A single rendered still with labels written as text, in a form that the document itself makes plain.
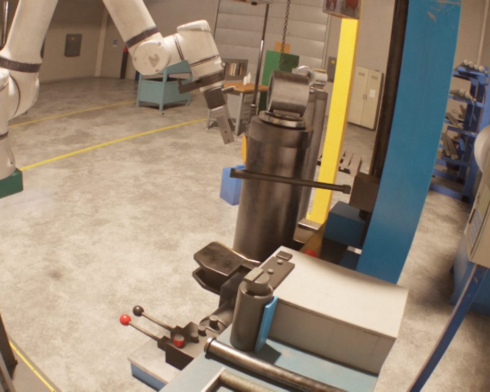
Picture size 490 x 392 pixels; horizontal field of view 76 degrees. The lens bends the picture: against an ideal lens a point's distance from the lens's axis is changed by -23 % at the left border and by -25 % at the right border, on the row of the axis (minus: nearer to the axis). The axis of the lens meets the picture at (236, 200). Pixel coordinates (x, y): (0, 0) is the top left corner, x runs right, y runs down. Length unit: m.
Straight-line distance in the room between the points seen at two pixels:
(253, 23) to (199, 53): 12.24
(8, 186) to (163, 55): 0.54
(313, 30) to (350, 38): 8.64
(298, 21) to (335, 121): 8.99
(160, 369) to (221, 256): 0.89
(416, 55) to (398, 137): 0.26
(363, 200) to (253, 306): 0.53
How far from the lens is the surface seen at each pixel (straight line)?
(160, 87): 9.19
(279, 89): 1.26
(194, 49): 1.05
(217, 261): 1.37
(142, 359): 2.13
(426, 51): 1.14
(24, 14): 1.15
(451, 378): 2.81
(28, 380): 1.85
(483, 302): 3.59
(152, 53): 0.89
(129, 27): 0.92
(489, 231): 1.42
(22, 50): 1.15
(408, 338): 2.96
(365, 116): 11.48
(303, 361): 0.94
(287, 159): 1.27
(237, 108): 7.33
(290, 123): 1.27
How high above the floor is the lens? 1.71
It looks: 22 degrees down
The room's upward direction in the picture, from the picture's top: 8 degrees clockwise
